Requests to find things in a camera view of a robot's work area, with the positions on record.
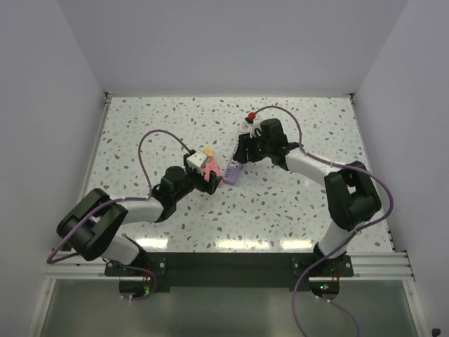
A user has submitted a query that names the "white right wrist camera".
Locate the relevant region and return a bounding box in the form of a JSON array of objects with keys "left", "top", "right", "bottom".
[{"left": 250, "top": 121, "right": 262, "bottom": 138}]

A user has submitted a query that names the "yellow plug adapter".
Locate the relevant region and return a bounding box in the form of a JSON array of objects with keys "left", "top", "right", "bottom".
[{"left": 204, "top": 147, "right": 213, "bottom": 157}]

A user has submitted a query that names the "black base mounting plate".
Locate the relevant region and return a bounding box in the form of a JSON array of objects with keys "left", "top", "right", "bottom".
[{"left": 104, "top": 251, "right": 355, "bottom": 294}]

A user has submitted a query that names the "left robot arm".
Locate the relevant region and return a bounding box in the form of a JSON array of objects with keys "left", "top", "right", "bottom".
[{"left": 56, "top": 166, "right": 222, "bottom": 275}]

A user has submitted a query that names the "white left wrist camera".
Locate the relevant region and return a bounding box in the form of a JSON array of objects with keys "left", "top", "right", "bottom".
[{"left": 186, "top": 151, "right": 209, "bottom": 175}]

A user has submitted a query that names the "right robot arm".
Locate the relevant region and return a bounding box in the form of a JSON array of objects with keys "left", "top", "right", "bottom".
[{"left": 233, "top": 117, "right": 382, "bottom": 276}]

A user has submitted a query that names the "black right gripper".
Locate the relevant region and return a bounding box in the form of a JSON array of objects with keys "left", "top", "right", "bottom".
[{"left": 233, "top": 132, "right": 272, "bottom": 165}]

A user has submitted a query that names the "purple power strip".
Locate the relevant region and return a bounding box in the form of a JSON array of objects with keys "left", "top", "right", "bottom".
[{"left": 223, "top": 145, "right": 243, "bottom": 186}]

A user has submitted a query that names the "aluminium front rail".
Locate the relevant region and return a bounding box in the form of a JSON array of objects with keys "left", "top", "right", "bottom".
[{"left": 46, "top": 252, "right": 414, "bottom": 281}]

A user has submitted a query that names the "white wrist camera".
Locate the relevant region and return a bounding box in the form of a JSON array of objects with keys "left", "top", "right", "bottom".
[
  {"left": 186, "top": 151, "right": 209, "bottom": 175},
  {"left": 250, "top": 121, "right": 262, "bottom": 138}
]

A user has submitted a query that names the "pink triangular power strip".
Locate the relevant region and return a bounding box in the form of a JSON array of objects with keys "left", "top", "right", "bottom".
[{"left": 204, "top": 157, "right": 222, "bottom": 181}]

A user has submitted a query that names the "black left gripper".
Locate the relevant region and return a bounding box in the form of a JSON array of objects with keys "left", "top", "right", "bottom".
[{"left": 173, "top": 155, "right": 222, "bottom": 203}]

